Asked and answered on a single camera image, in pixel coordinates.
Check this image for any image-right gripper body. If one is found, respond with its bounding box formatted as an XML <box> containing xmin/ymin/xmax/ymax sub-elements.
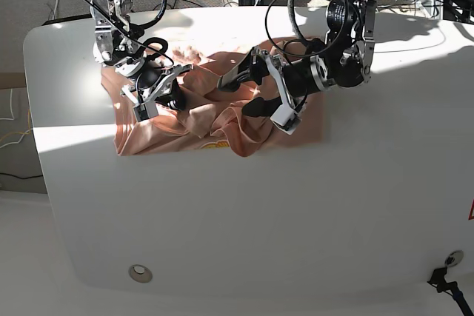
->
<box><xmin>251</xmin><ymin>47</ymin><xmax>330</xmax><ymax>120</ymax></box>

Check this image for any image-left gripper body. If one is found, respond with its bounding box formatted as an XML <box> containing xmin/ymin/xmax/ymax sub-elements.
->
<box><xmin>121</xmin><ymin>63</ymin><xmax>193</xmax><ymax>104</ymax></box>

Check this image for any salmon pink T-shirt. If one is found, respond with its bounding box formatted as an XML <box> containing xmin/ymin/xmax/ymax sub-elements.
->
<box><xmin>101</xmin><ymin>40</ymin><xmax>324</xmax><ymax>157</ymax></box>

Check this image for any round metal table grommet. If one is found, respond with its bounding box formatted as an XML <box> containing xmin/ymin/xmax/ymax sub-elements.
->
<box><xmin>128</xmin><ymin>264</ymin><xmax>153</xmax><ymax>283</ymax></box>

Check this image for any red warning sticker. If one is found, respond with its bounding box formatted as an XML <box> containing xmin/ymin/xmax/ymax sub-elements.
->
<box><xmin>468</xmin><ymin>201</ymin><xmax>474</xmax><ymax>221</ymax></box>

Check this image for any right round table grommet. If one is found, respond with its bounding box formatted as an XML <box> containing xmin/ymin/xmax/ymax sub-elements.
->
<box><xmin>444</xmin><ymin>250</ymin><xmax>464</xmax><ymax>268</ymax></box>

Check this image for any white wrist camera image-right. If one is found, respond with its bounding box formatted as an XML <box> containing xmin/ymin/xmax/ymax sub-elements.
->
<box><xmin>270</xmin><ymin>104</ymin><xmax>301</xmax><ymax>135</ymax></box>

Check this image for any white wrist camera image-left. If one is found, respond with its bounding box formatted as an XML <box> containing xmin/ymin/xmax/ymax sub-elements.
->
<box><xmin>133</xmin><ymin>101</ymin><xmax>158</xmax><ymax>122</ymax></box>

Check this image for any black clamp with cable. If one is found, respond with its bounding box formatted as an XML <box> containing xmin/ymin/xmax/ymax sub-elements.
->
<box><xmin>427</xmin><ymin>267</ymin><xmax>473</xmax><ymax>316</ymax></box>

